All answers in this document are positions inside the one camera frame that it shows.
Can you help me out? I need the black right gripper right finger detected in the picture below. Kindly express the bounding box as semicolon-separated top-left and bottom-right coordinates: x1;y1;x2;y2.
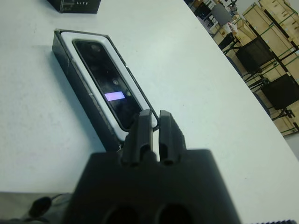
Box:
158;110;187;166

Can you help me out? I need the grey plastic chair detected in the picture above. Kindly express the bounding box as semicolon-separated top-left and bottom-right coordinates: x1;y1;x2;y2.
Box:
203;2;233;28

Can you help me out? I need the black slim camera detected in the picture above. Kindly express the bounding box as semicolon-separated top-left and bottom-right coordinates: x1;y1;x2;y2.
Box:
72;39;143;130

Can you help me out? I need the black box lid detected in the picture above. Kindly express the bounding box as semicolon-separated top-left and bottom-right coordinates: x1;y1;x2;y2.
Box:
46;0;100;14

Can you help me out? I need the white plastic bag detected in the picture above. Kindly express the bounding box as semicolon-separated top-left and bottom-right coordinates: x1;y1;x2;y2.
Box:
228;16;242;34

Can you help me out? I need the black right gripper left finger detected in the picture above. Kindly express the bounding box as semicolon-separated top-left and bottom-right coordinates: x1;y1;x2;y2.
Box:
121;109;156;168

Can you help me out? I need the wooden shipping crate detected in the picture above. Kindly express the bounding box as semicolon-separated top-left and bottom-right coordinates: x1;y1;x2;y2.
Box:
259;0;299;26
268;22;299;56
272;102;299;137
242;4;274;42

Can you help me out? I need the black mesh chair with tablet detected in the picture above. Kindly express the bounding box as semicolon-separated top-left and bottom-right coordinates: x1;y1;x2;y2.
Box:
223;37;279;83

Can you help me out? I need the black box with white insert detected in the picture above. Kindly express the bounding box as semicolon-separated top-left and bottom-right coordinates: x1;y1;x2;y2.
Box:
51;29;161;152

